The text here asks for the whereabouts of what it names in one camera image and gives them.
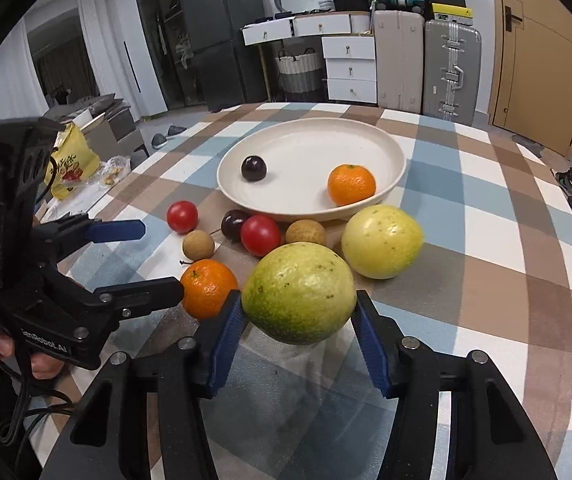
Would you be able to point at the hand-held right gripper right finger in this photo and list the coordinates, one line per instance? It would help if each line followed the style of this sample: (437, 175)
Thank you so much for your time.
(373, 355)

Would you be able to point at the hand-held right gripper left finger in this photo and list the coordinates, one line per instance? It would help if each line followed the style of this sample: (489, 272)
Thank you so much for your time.
(226, 345)

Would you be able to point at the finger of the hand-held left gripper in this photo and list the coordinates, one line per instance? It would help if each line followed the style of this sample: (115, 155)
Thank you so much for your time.
(116, 230)
(156, 292)

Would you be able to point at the orange tangerine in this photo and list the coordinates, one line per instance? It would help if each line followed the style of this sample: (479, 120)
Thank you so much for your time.
(351, 185)
(209, 289)

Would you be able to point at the brown longan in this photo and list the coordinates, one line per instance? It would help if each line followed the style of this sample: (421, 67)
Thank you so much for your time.
(198, 245)
(306, 232)

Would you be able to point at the red tomato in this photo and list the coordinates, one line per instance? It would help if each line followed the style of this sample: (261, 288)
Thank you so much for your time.
(260, 235)
(182, 216)

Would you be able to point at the large green guava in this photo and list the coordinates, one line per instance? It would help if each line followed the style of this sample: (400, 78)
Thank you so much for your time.
(298, 292)

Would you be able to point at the dark purple plum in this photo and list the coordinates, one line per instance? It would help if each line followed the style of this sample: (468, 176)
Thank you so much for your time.
(254, 168)
(232, 224)

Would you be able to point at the yellow-green guava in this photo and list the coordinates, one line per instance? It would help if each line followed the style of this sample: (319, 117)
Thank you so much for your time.
(382, 241)

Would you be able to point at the cream round plate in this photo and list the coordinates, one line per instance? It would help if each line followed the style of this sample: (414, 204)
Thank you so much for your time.
(296, 160)

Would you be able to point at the person's left hand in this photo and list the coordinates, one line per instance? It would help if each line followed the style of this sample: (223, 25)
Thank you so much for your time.
(46, 366)

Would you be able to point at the clear plastic food package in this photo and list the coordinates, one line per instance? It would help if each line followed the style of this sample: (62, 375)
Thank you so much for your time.
(115, 170)

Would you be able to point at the yellow plastic bag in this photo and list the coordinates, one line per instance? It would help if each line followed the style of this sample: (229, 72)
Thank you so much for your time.
(73, 160)

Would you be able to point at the grey slipper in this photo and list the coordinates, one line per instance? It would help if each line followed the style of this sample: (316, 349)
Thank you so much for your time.
(176, 131)
(159, 141)

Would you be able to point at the checked tablecloth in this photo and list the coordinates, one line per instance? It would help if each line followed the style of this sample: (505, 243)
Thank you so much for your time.
(466, 260)

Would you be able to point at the dark grey refrigerator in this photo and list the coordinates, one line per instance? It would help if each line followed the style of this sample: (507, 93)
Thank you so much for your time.
(221, 35)

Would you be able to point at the woven laundry basket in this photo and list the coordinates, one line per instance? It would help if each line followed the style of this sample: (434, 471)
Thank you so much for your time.
(298, 77)

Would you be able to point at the white drawer dresser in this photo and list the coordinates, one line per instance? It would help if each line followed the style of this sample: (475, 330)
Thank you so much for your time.
(351, 70)

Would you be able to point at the silver suitcase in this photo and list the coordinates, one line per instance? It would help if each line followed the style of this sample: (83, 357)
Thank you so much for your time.
(451, 70)

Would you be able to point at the beige suitcase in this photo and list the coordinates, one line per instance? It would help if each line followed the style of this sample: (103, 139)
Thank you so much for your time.
(398, 60)

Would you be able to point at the black bucket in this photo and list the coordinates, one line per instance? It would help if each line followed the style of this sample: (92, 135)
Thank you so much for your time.
(349, 1)

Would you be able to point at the wooden door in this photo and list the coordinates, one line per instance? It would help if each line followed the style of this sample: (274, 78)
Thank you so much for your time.
(541, 70)

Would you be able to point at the yellow and black box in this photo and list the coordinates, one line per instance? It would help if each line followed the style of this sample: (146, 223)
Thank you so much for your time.
(451, 12)

